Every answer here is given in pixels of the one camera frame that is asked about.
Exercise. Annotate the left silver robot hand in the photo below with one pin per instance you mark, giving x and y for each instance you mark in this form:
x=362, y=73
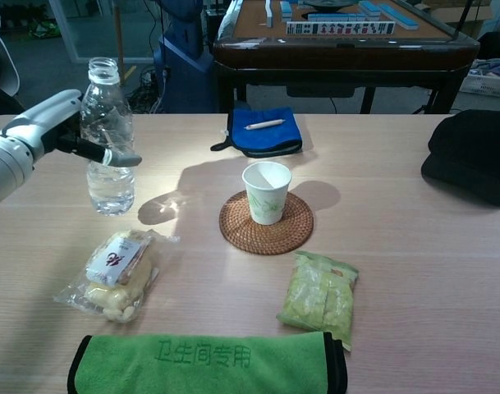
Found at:
x=44, y=119

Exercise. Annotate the transparent plastic water bottle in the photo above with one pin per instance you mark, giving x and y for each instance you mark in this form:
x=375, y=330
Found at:
x=110, y=189

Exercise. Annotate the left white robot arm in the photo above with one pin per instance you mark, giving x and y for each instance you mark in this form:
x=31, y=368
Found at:
x=5, y=168

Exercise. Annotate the white paper cup green print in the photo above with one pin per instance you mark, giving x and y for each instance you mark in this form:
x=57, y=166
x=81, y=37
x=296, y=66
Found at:
x=267, y=207

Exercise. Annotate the white plastic chair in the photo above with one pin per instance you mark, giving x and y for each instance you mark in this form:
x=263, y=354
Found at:
x=9, y=78

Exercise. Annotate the wooden pole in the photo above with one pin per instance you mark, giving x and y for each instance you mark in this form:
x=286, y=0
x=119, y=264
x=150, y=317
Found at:
x=119, y=37

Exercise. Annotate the white power strip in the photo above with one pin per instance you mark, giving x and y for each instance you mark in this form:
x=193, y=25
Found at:
x=148, y=77

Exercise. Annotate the blue machine base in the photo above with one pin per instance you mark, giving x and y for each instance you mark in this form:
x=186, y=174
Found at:
x=184, y=74

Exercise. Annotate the beige pencil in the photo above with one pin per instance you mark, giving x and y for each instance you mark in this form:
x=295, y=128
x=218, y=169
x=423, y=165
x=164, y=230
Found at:
x=264, y=124

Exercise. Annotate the blue folded cloth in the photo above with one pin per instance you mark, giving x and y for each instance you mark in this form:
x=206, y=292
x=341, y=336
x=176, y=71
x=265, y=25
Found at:
x=270, y=141

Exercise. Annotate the blue-backed mahjong tile row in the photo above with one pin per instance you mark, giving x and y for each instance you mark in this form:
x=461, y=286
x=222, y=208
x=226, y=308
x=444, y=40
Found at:
x=269, y=14
x=336, y=17
x=286, y=9
x=401, y=18
x=370, y=9

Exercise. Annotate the round woven rattan coaster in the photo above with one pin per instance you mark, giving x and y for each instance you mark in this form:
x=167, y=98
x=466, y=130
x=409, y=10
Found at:
x=268, y=242

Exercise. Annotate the green towel black trim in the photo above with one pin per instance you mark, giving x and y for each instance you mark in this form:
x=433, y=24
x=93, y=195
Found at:
x=208, y=369

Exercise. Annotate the dark wooden mahjong table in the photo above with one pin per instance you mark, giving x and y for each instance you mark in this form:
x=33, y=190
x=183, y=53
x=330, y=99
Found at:
x=340, y=53

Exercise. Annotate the face-up mahjong tile row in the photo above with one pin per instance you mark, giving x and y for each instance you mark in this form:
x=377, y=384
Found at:
x=340, y=28

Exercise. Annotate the green snack packet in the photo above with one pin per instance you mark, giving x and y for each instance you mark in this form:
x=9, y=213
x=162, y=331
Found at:
x=319, y=299

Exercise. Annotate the black tripod stand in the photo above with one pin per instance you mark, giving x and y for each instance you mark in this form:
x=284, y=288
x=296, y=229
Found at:
x=460, y=20

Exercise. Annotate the black cap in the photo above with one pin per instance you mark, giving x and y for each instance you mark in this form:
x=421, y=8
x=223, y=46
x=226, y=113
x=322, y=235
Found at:
x=471, y=160

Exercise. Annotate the white plastic crate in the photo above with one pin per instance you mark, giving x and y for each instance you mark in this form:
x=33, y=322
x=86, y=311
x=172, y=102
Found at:
x=485, y=87

